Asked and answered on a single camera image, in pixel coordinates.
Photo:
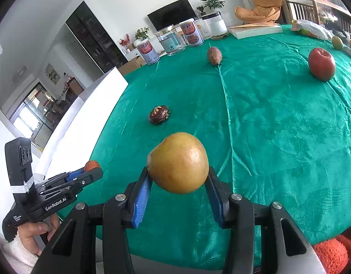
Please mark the glass jar gold lid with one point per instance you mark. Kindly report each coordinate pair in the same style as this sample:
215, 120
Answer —
171, 41

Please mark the large leafy potted plant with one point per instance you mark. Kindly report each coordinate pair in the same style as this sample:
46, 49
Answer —
214, 3

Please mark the white cardboard box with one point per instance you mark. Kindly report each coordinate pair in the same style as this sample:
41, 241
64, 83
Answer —
87, 114

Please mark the black glass cabinet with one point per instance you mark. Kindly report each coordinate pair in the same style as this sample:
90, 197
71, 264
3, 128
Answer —
92, 34

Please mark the dark brown water chestnut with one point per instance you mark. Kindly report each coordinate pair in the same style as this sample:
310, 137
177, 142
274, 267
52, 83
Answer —
158, 115

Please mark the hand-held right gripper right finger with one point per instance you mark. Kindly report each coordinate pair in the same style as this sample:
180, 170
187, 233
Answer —
215, 202

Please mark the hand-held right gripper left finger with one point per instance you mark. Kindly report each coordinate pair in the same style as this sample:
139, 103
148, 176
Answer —
141, 202

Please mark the brown cardboard box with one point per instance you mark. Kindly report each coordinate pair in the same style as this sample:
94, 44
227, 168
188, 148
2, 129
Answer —
132, 64

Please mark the framed wall picture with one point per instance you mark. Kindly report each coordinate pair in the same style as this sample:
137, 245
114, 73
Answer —
53, 74

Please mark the crumpled plastic bag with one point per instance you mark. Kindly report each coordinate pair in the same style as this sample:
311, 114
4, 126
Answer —
311, 28

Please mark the small potted plant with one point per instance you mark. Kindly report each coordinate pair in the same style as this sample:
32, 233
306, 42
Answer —
201, 10

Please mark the white jar black lid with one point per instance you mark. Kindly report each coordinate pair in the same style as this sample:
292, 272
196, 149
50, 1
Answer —
214, 25

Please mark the red apple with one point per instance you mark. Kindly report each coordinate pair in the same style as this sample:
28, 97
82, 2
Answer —
321, 64

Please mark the dark orange tangerine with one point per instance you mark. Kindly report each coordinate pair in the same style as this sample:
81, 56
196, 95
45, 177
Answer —
91, 165

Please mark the white red-label can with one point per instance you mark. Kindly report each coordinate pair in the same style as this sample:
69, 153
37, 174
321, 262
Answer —
148, 52

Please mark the sweet potato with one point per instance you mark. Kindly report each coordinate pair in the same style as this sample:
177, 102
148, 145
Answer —
214, 55

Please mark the red label tin can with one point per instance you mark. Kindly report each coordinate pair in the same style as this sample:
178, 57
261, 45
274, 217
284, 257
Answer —
191, 33

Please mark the red flower arrangement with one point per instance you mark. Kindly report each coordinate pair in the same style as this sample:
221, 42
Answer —
125, 41

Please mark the brownish pear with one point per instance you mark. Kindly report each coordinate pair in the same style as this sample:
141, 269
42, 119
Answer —
178, 162

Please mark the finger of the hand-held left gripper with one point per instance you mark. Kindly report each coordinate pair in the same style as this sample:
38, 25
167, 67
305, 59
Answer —
75, 174
89, 177

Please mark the black television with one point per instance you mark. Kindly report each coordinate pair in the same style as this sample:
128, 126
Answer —
171, 14

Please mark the person's left hand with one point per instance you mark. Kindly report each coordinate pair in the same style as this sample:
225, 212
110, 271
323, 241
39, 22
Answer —
29, 232

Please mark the wooden dining set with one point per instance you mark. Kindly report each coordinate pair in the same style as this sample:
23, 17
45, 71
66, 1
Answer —
68, 91

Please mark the white book orange cover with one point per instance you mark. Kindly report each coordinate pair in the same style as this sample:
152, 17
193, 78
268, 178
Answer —
255, 30

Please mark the orange lounge chair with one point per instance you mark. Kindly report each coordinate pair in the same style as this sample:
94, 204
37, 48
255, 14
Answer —
259, 8

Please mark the dark wooden railing furniture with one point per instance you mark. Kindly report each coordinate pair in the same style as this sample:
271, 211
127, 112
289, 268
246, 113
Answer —
306, 8

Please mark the person's left forearm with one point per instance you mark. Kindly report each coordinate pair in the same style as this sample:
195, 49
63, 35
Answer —
15, 255

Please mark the green plant white vase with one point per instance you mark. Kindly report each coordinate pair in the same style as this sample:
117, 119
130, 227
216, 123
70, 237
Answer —
141, 35

